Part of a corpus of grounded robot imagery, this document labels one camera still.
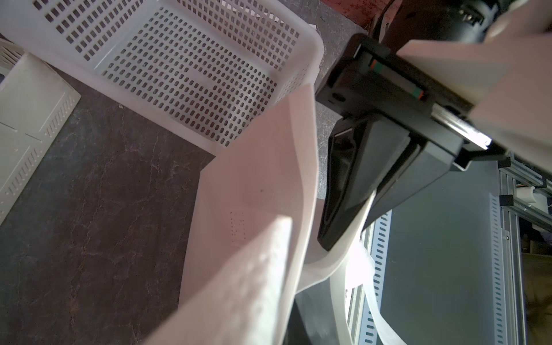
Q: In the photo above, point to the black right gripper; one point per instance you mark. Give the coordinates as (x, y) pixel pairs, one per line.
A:
(374, 153)

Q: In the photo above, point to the white insulated delivery bag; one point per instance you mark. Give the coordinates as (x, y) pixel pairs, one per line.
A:
(258, 237)

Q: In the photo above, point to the white perforated plastic basket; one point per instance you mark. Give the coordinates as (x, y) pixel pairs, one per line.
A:
(201, 69)

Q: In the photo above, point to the white plastic file organizer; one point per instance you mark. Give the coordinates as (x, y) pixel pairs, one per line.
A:
(35, 104)

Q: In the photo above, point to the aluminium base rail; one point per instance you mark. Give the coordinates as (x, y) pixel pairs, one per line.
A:
(456, 264)

